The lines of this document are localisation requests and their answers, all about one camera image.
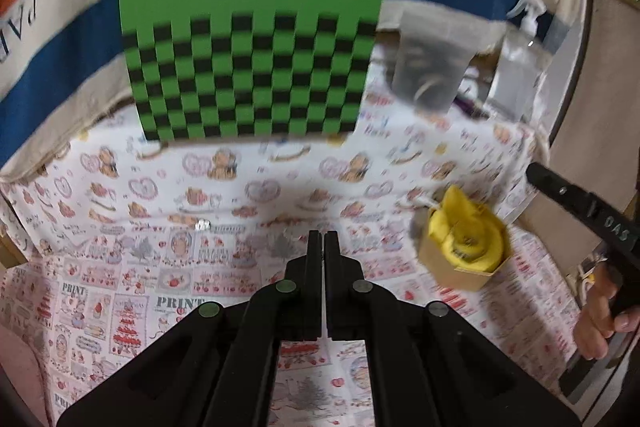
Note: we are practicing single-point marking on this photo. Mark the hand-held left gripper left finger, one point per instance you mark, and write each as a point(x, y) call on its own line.
point(314, 287)

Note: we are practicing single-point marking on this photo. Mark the dark pen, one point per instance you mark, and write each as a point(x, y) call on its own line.
point(470, 104)

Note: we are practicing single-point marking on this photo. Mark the strawberry patchwork print cloth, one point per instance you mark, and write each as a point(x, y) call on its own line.
point(125, 287)

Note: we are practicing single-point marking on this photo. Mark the small metal jewelry piece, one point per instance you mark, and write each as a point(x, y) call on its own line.
point(202, 224)

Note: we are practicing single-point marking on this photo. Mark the small cardboard box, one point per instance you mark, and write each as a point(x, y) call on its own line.
point(450, 269)

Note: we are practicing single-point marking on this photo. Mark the pink quilted bag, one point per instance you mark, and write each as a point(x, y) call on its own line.
point(15, 367)

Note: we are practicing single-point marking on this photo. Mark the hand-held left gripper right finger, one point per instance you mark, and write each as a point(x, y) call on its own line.
point(334, 287)

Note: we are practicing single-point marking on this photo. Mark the bear and heart print cloth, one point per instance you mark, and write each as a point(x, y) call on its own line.
point(250, 177)

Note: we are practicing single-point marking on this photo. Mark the clear spray bottle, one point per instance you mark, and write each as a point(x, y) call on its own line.
point(515, 67)

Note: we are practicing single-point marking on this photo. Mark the person's right hand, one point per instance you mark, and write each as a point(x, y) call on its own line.
point(595, 322)

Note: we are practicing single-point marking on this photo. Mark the clear plastic container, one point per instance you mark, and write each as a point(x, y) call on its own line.
point(430, 62)

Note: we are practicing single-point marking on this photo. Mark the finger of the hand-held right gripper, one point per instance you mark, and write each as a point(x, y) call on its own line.
point(557, 184)

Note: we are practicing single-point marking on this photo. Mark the yellow cloth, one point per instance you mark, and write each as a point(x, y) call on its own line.
point(465, 232)

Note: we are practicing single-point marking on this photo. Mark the green checkered board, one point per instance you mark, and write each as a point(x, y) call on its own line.
point(250, 57)

